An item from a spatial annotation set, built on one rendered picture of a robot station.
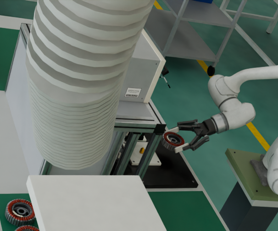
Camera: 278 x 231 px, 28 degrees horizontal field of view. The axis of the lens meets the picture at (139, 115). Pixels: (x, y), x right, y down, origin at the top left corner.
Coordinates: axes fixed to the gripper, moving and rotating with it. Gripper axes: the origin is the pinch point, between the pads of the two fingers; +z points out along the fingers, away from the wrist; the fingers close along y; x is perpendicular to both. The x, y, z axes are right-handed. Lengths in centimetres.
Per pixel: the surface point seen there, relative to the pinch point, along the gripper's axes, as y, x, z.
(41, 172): -23, 36, 59
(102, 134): -99, 119, 42
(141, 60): -10, 59, 10
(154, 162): -8.0, 0.1, 12.6
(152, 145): -21.9, 26.6, 15.5
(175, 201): -29.5, -3.8, 12.1
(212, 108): 148, -144, -82
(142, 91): -9.6, 44.5, 12.1
